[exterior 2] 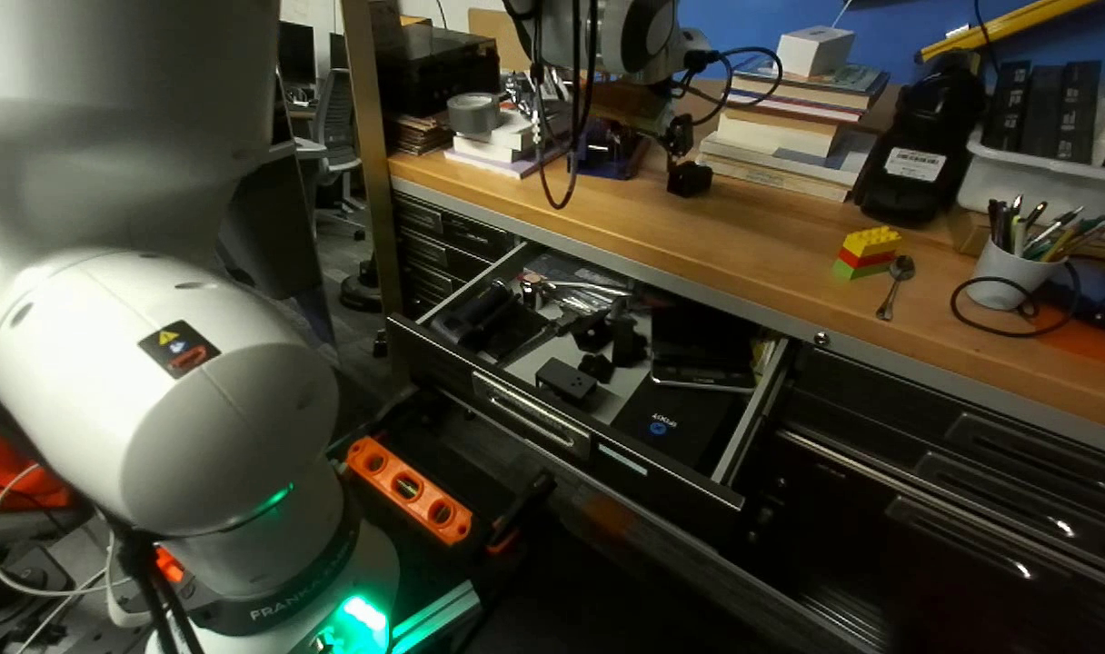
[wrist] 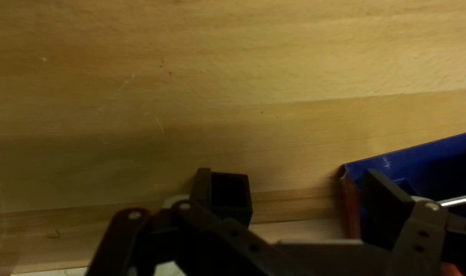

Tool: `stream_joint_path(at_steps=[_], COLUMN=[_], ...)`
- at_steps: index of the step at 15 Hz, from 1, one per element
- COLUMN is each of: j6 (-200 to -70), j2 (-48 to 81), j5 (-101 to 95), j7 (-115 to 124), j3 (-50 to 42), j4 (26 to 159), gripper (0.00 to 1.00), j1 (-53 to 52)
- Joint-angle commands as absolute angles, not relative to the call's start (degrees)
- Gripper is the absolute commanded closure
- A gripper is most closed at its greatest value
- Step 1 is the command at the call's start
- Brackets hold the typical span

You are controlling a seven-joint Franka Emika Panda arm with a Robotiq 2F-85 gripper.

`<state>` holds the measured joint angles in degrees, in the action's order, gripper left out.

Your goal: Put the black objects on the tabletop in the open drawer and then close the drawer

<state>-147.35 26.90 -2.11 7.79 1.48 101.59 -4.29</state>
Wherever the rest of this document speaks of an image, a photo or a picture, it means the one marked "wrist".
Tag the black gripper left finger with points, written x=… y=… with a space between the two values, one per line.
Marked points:
x=192 y=240

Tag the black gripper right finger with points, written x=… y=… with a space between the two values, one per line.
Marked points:
x=422 y=240

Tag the orange clamp rack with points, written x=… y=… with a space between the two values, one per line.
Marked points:
x=422 y=163

